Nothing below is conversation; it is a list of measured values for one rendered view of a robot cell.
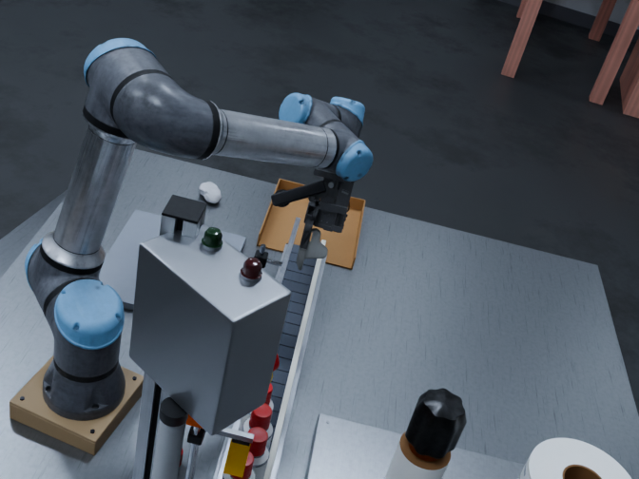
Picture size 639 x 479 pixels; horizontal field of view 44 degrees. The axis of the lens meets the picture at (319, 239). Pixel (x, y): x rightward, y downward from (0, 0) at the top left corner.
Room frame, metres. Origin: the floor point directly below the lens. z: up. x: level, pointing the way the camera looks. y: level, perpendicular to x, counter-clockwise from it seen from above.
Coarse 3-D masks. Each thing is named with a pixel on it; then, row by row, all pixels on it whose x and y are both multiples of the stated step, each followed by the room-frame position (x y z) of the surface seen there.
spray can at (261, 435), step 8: (248, 432) 0.84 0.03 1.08; (256, 432) 0.85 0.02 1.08; (264, 432) 0.85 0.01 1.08; (256, 440) 0.83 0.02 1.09; (264, 440) 0.84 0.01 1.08; (256, 448) 0.83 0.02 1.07; (264, 448) 0.84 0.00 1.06; (256, 456) 0.83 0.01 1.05; (264, 456) 0.84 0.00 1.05; (256, 464) 0.82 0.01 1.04; (264, 464) 0.83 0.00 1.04; (256, 472) 0.82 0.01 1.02; (264, 472) 0.84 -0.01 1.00
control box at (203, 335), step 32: (160, 256) 0.73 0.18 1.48; (192, 256) 0.74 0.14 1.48; (224, 256) 0.76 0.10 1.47; (160, 288) 0.71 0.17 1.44; (192, 288) 0.69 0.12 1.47; (224, 288) 0.70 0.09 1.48; (256, 288) 0.71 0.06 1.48; (160, 320) 0.71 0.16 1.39; (192, 320) 0.68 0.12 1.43; (224, 320) 0.65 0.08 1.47; (256, 320) 0.68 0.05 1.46; (160, 352) 0.71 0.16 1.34; (192, 352) 0.68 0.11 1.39; (224, 352) 0.65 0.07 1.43; (256, 352) 0.69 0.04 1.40; (160, 384) 0.70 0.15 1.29; (192, 384) 0.67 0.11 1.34; (224, 384) 0.65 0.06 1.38; (256, 384) 0.70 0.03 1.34; (192, 416) 0.67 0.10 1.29; (224, 416) 0.66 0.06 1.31
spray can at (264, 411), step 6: (258, 408) 0.90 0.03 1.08; (264, 408) 0.90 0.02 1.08; (270, 408) 0.91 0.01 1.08; (252, 414) 0.89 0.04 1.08; (258, 414) 0.89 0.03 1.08; (264, 414) 0.89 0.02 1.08; (270, 414) 0.89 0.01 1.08; (246, 420) 0.91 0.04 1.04; (252, 420) 0.89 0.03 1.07; (258, 420) 0.88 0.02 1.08; (264, 420) 0.88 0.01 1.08; (246, 426) 0.89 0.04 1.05; (252, 426) 0.88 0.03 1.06; (258, 426) 0.88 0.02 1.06; (264, 426) 0.88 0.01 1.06; (270, 426) 0.90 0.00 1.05; (270, 432) 0.89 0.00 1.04; (270, 438) 0.89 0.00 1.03
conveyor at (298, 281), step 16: (288, 272) 1.55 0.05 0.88; (304, 272) 1.56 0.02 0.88; (288, 288) 1.48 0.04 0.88; (304, 288) 1.50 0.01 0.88; (304, 304) 1.44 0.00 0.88; (288, 320) 1.37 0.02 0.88; (288, 336) 1.32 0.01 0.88; (288, 352) 1.27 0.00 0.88; (288, 368) 1.22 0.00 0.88; (272, 384) 1.16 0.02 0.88; (272, 400) 1.12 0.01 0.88; (272, 416) 1.08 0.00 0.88
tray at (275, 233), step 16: (272, 208) 1.88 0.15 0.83; (288, 208) 1.90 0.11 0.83; (304, 208) 1.92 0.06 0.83; (352, 208) 1.98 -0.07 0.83; (272, 224) 1.80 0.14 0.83; (288, 224) 1.82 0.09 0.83; (304, 224) 1.84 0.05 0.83; (352, 224) 1.90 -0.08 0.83; (272, 240) 1.72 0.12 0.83; (288, 240) 1.74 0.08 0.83; (320, 240) 1.78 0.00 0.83; (336, 240) 1.80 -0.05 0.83; (352, 240) 1.82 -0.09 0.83; (336, 256) 1.73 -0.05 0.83; (352, 256) 1.75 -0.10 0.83
